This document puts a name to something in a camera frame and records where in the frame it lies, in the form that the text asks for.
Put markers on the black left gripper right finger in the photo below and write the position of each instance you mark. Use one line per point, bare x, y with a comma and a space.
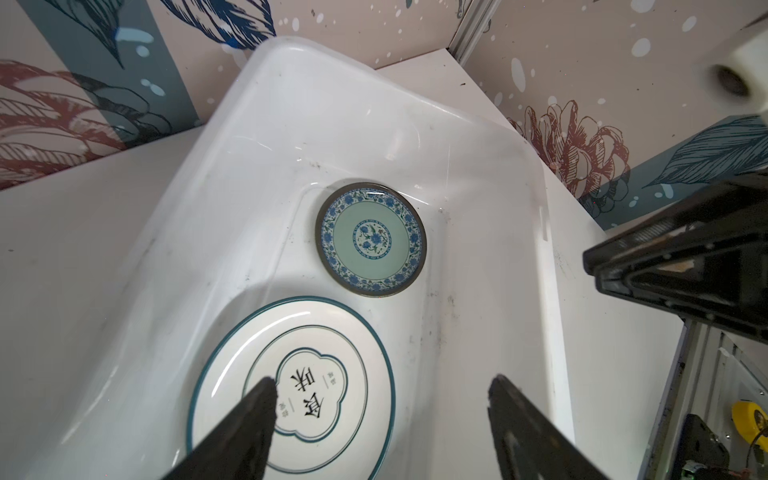
527, 444

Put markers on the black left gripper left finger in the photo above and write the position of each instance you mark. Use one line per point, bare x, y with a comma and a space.
238, 447

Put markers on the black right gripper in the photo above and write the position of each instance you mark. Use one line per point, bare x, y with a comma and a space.
702, 259

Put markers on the white plate black rim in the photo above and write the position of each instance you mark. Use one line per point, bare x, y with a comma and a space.
336, 394

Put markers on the blue floral green plate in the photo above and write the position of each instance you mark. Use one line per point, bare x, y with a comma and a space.
370, 239

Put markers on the white plastic bin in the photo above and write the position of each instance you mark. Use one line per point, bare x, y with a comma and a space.
234, 232

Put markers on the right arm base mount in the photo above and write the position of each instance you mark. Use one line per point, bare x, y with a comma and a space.
699, 454

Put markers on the aluminium frame post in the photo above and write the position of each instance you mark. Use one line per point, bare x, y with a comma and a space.
475, 19

